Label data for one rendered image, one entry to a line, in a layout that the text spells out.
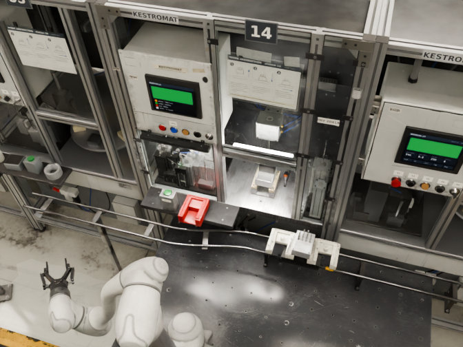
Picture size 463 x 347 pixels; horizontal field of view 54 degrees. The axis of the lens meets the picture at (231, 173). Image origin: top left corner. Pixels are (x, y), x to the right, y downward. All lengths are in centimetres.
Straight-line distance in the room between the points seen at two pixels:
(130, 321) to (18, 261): 229
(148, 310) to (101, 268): 195
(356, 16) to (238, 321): 154
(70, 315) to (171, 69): 111
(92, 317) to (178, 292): 57
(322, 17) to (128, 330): 131
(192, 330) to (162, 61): 118
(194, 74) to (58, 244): 217
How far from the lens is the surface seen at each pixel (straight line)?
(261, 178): 251
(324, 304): 252
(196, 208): 250
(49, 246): 378
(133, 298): 162
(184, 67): 197
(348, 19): 187
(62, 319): 209
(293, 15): 187
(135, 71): 210
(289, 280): 256
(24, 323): 352
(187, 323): 217
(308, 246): 239
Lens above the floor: 293
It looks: 49 degrees down
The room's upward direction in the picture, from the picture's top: 3 degrees counter-clockwise
